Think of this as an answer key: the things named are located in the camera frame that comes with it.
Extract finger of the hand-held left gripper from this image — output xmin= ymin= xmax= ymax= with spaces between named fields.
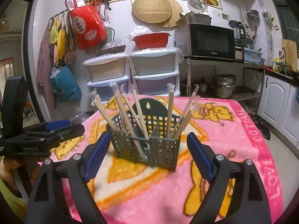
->
xmin=23 ymin=119 xmax=72 ymax=136
xmin=26 ymin=124 xmax=85 ymax=145

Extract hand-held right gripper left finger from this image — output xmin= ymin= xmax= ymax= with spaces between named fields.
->
xmin=24 ymin=131 xmax=111 ymax=224

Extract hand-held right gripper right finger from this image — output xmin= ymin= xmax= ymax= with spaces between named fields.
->
xmin=187 ymin=132 xmax=271 ymax=224

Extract bunch of chopsticks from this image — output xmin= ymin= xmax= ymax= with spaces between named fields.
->
xmin=89 ymin=82 xmax=201 ymax=161

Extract green plastic utensil basket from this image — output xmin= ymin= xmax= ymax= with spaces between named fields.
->
xmin=106 ymin=99 xmax=181 ymax=171

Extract person's left hand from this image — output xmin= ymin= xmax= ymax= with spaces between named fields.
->
xmin=0 ymin=156 xmax=46 ymax=180

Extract blue plastic bag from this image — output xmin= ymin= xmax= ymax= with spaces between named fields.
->
xmin=50 ymin=66 xmax=82 ymax=103

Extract pink hanging garment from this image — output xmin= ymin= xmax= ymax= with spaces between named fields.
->
xmin=36 ymin=26 xmax=56 ymax=111

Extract pink printed blanket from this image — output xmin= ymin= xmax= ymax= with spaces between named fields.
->
xmin=50 ymin=94 xmax=284 ymax=224

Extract black slippers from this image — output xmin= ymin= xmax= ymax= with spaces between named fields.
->
xmin=253 ymin=119 xmax=271 ymax=141

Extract stacked steel pots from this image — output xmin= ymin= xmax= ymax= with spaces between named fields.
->
xmin=211 ymin=74 xmax=236 ymax=99

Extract metal kitchen rack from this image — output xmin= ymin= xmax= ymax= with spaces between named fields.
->
xmin=180 ymin=58 xmax=265 ymax=119

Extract yellow hanging cloths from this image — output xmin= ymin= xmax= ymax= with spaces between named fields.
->
xmin=49 ymin=16 xmax=70 ymax=66

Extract woven basket tray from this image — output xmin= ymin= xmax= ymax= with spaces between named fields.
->
xmin=94 ymin=45 xmax=127 ymax=57

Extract white kitchen cabinets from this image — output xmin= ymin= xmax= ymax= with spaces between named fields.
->
xmin=257 ymin=73 xmax=299 ymax=150

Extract red fabric bag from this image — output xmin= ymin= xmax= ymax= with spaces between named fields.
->
xmin=65 ymin=0 xmax=108 ymax=50

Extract grey-topped plastic drawer unit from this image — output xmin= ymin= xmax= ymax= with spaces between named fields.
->
xmin=128 ymin=47 xmax=181 ymax=97

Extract black microwave oven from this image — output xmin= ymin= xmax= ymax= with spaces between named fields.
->
xmin=175 ymin=23 xmax=236 ymax=60

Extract red plastic basin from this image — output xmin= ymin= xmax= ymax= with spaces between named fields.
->
xmin=132 ymin=33 xmax=171 ymax=50

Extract black blender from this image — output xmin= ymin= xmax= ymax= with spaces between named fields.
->
xmin=228 ymin=20 xmax=246 ymax=45

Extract metal baking tray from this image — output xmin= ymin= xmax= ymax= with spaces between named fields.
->
xmin=176 ymin=12 xmax=212 ymax=27

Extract wooden cutting board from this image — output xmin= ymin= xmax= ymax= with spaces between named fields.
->
xmin=281 ymin=38 xmax=298 ymax=62

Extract round bamboo mat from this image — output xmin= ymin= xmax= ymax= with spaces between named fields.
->
xmin=161 ymin=0 xmax=184 ymax=28

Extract round bamboo tray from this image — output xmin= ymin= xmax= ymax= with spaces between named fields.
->
xmin=132 ymin=0 xmax=173 ymax=24

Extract hanging steel pot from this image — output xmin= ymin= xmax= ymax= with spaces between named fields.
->
xmin=246 ymin=10 xmax=260 ymax=27

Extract clear glass lid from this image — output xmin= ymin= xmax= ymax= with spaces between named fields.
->
xmin=187 ymin=0 xmax=208 ymax=13

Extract dark window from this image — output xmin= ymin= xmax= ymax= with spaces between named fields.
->
xmin=266 ymin=0 xmax=299 ymax=33

